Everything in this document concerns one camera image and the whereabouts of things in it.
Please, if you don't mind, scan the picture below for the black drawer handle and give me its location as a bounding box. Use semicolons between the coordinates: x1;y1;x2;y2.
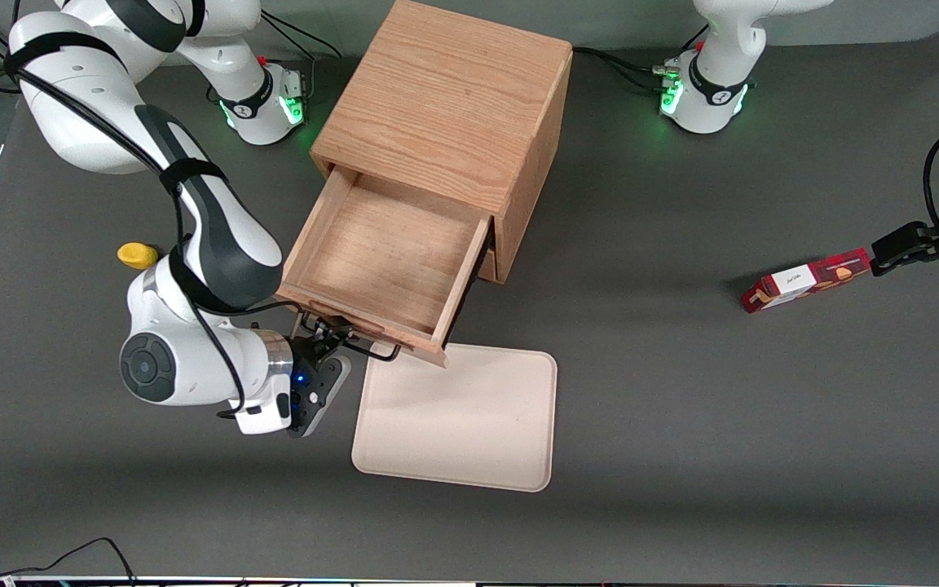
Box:
306;314;402;363

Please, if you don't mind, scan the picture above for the wooden drawer cabinet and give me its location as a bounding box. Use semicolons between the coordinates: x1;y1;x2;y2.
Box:
310;0;575;285

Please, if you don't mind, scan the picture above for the black cable at table edge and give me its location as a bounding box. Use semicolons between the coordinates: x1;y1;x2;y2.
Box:
0;536;138;587

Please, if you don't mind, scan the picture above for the black cable at left arm base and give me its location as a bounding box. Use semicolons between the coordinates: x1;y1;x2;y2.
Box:
571;46;671;87

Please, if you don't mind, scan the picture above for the wooden drawer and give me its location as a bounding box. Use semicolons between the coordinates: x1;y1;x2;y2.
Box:
276;166;494;369

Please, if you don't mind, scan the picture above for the black cable at arm base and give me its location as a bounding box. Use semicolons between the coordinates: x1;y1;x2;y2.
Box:
261;10;342;60
571;46;671;87

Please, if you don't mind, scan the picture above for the red snack box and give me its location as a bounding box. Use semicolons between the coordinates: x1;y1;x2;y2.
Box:
741;248;875;315

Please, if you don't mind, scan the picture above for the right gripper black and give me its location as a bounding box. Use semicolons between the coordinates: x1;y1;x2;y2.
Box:
288;316;373;393

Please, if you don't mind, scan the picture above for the black cable at right arm base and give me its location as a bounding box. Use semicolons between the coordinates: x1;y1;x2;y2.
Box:
261;10;342;60

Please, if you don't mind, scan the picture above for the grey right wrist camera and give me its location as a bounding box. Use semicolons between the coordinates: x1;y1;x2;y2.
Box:
289;355;353;439

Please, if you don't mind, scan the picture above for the black cable along right arm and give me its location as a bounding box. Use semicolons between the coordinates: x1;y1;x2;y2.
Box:
0;49;247;421

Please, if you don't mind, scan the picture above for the yellow lemon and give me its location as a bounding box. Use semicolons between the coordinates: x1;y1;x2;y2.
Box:
117;242;160;271

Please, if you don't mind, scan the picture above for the beige rectangular tray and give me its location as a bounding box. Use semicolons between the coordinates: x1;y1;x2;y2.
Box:
351;341;559;494

